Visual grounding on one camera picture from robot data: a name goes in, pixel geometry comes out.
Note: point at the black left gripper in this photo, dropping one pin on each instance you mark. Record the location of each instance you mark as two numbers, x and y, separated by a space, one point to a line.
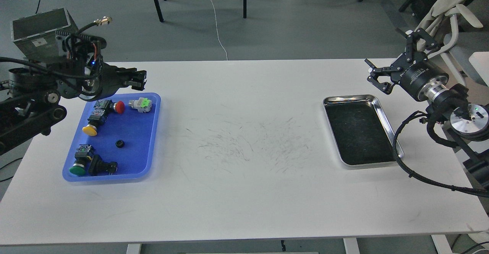
112 78

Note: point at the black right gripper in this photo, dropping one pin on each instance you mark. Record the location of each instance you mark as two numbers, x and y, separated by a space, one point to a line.
418 76

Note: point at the small black gear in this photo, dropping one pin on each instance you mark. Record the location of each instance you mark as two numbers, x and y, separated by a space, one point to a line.
119 143

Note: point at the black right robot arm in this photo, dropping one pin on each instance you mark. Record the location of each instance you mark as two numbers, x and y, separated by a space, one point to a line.
450 119

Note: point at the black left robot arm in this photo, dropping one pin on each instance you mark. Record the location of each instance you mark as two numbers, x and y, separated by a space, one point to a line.
77 70

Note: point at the blue plastic tray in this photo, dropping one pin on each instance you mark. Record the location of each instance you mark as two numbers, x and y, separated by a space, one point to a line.
137 130

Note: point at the silver metal tray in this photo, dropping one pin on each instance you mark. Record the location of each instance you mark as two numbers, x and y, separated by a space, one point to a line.
361 130

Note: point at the grey green connector module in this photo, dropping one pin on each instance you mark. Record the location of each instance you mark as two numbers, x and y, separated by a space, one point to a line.
142 105

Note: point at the white office chair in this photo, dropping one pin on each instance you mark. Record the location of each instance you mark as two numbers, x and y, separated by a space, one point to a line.
464 53

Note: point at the grey plastic crate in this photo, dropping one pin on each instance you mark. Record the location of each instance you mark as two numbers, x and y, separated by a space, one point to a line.
35 36

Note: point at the red push button switch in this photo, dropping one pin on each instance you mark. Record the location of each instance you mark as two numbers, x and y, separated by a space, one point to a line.
108 104

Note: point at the yellow push button switch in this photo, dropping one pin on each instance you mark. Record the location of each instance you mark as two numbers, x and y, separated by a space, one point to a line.
97 118

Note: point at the green push button switch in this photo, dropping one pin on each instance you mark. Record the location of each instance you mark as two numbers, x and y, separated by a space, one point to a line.
83 156

